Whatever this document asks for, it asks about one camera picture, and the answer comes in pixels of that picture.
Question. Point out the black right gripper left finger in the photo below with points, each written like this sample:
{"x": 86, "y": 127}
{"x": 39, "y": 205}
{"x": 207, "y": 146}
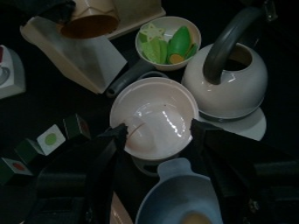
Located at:
{"x": 94, "y": 175}

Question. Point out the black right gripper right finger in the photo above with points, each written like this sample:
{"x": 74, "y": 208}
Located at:
{"x": 240, "y": 169}

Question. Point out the white egg shell half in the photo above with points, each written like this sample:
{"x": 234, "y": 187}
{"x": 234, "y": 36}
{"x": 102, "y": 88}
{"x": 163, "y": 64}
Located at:
{"x": 162, "y": 128}

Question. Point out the blue-grey scoop bowl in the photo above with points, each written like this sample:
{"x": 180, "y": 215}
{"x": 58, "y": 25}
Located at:
{"x": 179, "y": 192}

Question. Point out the peach coloured flat piece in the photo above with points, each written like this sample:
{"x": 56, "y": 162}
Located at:
{"x": 119, "y": 211}

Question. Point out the white round kettle base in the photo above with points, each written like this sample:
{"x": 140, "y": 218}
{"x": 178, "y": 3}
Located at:
{"x": 248, "y": 127}

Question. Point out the dark green cube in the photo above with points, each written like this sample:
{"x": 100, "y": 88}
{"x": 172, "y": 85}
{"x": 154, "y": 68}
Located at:
{"x": 76, "y": 127}

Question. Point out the green cube with red dot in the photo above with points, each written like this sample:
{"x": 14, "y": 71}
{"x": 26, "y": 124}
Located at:
{"x": 15, "y": 170}

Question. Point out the white toy appliance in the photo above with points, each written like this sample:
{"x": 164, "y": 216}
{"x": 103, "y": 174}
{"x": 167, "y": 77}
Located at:
{"x": 11, "y": 75}

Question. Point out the dark green vegetable slice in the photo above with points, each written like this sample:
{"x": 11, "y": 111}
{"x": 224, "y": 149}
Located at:
{"x": 191, "y": 51}

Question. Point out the light green lettuce leaf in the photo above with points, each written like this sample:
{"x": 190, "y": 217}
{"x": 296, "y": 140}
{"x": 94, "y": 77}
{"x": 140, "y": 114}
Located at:
{"x": 155, "y": 51}

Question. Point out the pale green star fruit slice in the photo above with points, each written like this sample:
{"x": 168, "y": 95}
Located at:
{"x": 152, "y": 31}

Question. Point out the cream cup with brown inside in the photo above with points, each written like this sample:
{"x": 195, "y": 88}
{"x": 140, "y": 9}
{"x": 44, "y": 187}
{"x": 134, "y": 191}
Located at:
{"x": 91, "y": 24}

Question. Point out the cream flat board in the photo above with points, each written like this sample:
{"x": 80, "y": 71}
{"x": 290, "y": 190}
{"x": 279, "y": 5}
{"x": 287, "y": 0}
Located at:
{"x": 136, "y": 14}

